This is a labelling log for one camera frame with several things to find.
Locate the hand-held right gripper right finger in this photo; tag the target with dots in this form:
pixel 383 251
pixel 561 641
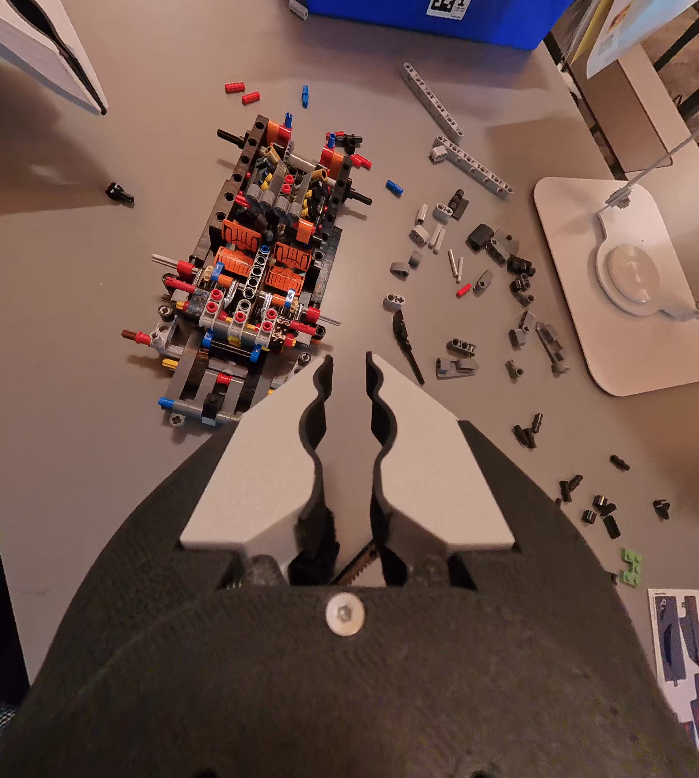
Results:
pixel 440 486

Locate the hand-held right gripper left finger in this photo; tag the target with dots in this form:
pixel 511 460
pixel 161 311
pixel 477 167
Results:
pixel 252 486

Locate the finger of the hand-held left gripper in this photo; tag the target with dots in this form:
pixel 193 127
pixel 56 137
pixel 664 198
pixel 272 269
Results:
pixel 15 54
pixel 70 36

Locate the black lego gear rack assembly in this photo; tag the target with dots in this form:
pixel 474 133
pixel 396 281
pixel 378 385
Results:
pixel 355 562

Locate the black lego pin connector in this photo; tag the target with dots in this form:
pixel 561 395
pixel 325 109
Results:
pixel 120 193

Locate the partly built lego car chassis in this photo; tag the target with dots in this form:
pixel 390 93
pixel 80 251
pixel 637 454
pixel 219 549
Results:
pixel 264 243

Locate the dark grey lego panel piece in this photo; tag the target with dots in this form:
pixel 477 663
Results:
pixel 459 369

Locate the dark grey three-hole lego beam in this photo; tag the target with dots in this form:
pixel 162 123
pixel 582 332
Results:
pixel 462 347

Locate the black lego lever with axle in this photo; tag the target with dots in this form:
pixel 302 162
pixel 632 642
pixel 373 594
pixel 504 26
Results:
pixel 401 331

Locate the scattered small black lego pieces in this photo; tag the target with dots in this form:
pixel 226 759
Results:
pixel 612 527

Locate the grey lego connector assembly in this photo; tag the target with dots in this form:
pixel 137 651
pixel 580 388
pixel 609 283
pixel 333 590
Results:
pixel 553 349

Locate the red lego bush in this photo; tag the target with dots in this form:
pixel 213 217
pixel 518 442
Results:
pixel 463 290

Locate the green lego plate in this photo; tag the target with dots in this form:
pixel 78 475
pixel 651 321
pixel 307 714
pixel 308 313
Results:
pixel 629 577

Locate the blue lego pin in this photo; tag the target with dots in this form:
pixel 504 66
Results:
pixel 394 187
pixel 305 97

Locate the scattered grey lego pieces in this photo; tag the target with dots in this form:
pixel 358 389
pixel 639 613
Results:
pixel 420 234

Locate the lego sticker sheet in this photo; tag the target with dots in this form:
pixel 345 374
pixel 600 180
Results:
pixel 689 644

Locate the black lego angle connector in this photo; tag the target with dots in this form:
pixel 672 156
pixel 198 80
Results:
pixel 352 140

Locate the long grey lego beam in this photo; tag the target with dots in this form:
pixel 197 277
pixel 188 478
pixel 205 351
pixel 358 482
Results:
pixel 431 100
pixel 477 170

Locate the white desk stand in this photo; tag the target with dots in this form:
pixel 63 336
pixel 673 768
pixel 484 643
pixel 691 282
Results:
pixel 586 292

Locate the blue tagged plastic bin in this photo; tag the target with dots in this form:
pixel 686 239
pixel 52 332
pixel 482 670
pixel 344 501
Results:
pixel 386 18

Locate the tan side table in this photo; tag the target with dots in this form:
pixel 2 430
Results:
pixel 623 121

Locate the paper instruction booklet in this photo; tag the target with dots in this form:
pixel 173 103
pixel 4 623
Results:
pixel 635 33

